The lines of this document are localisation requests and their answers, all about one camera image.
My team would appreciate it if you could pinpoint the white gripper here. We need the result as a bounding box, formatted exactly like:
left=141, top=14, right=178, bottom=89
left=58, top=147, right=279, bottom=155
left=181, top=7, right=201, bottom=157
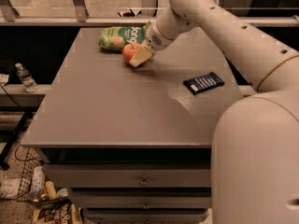
left=129, top=21, right=174, bottom=67

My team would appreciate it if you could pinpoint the red apple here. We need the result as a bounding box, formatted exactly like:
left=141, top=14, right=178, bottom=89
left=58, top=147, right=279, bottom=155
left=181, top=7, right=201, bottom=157
left=122, top=43, right=140, bottom=63

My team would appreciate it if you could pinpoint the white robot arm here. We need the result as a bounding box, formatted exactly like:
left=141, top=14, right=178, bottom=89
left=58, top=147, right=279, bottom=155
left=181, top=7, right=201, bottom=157
left=137, top=0, right=299, bottom=224

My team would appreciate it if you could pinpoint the green rice chip bag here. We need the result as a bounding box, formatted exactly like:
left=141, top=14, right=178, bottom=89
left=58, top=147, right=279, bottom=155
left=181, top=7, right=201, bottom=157
left=98, top=21, right=151, bottom=51

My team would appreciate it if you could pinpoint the brown snack bag on floor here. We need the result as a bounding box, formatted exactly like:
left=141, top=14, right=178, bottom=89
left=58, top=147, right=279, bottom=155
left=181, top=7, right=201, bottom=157
left=33, top=203, right=83, bottom=224

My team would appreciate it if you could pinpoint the dark blue snack bar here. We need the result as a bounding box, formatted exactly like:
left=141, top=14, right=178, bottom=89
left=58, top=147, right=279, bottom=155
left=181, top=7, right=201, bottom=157
left=183, top=72, right=224, bottom=95

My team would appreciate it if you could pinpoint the grey drawer cabinet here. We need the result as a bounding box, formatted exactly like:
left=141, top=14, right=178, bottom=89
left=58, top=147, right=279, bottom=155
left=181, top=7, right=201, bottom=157
left=20, top=26, right=250, bottom=224

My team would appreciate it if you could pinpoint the clear plastic water bottle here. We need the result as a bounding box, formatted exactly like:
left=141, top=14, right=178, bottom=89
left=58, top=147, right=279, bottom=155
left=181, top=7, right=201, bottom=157
left=15, top=63, right=37, bottom=93

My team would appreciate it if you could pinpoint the top grey drawer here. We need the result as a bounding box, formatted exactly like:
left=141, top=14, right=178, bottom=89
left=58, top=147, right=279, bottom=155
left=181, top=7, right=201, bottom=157
left=44, top=164, right=211, bottom=188

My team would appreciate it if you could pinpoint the grey drawer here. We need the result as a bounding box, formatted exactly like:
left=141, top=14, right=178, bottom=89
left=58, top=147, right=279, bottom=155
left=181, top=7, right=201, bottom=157
left=84, top=209, right=208, bottom=224
left=44, top=164, right=211, bottom=188
left=69, top=189, right=211, bottom=209

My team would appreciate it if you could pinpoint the middle grey drawer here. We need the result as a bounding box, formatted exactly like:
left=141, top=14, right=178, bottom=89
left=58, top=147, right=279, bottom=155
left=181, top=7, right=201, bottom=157
left=69, top=189, right=211, bottom=209

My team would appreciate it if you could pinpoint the plastic bottle in basket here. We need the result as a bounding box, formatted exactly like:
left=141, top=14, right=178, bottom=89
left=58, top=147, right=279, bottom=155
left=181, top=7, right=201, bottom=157
left=30, top=166, right=45, bottom=202

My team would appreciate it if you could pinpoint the bottom grey drawer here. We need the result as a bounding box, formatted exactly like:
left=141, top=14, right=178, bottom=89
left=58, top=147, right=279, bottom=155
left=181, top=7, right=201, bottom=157
left=84, top=209, right=208, bottom=224

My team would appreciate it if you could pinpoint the metal railing frame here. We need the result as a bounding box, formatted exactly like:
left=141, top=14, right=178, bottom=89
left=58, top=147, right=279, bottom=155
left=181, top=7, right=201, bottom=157
left=0, top=0, right=299, bottom=27

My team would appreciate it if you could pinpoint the black wire basket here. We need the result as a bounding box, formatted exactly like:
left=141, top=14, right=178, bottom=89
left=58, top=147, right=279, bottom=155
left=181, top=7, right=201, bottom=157
left=17, top=148, right=59, bottom=208

